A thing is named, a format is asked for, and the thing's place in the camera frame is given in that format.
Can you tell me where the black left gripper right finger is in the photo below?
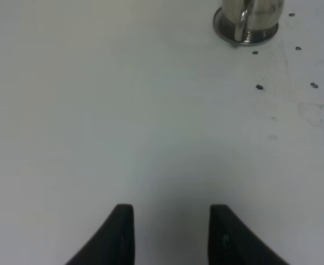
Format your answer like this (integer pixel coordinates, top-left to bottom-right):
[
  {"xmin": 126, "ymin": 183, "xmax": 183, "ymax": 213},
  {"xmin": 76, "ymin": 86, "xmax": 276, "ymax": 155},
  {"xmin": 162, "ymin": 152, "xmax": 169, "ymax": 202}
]
[{"xmin": 209, "ymin": 204, "xmax": 287, "ymax": 264}]

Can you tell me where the stainless steel teapot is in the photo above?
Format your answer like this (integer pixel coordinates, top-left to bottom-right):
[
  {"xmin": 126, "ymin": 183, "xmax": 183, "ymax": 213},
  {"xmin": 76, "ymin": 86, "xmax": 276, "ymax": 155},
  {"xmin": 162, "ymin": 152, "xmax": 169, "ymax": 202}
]
[{"xmin": 222, "ymin": 0, "xmax": 284, "ymax": 42}]

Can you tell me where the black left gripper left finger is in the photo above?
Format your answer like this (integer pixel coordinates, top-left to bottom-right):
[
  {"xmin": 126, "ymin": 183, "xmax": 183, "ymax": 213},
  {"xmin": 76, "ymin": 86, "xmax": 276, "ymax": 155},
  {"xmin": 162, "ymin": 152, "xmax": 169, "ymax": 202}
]
[{"xmin": 67, "ymin": 204, "xmax": 135, "ymax": 265}]

